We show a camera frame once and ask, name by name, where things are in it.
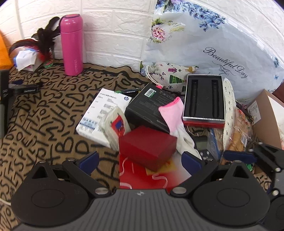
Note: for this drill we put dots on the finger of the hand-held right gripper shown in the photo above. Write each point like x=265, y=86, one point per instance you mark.
x=239, y=156

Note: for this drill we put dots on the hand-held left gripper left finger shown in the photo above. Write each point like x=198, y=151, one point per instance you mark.
x=89, y=161

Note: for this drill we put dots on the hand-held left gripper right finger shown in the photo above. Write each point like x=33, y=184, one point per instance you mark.
x=190, y=161

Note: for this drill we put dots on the brown cardboard box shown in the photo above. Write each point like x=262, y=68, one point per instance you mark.
x=268, y=120

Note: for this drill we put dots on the red white envelope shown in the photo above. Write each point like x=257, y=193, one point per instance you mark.
x=142, y=177

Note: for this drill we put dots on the black marker pen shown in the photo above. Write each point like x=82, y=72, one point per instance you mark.
x=128, y=90

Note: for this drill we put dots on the black calculator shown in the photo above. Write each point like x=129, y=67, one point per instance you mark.
x=200, y=144

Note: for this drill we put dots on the orange snack bag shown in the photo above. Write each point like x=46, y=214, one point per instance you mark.
x=239, y=128

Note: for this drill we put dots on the tissue packet with red print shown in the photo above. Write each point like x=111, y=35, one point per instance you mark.
x=115, y=124

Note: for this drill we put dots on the red box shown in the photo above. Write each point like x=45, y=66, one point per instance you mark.
x=146, y=144

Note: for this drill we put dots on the pink white glove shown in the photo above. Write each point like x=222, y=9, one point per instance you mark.
x=170, y=113

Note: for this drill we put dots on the floral insole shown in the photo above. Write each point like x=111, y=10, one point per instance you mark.
x=228, y=100

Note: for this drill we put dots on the white printed box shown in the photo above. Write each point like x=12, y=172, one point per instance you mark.
x=99, y=104

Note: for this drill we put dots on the black cardboard box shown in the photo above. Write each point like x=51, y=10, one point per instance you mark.
x=144, y=106

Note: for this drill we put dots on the black handheld tool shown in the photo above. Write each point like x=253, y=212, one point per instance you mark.
x=24, y=88

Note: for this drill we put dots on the black device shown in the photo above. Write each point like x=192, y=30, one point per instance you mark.
x=4, y=88

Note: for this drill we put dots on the pink insulated bottle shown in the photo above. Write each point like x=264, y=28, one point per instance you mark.
x=72, y=44

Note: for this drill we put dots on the white tissue pack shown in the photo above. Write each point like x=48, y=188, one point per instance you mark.
x=24, y=58

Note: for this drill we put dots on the floral plastic bag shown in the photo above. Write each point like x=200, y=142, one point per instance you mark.
x=199, y=33

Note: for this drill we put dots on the black red feather shuttlecock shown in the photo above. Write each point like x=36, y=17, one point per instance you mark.
x=44, y=37

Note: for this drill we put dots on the orange object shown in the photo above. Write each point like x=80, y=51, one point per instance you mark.
x=4, y=51

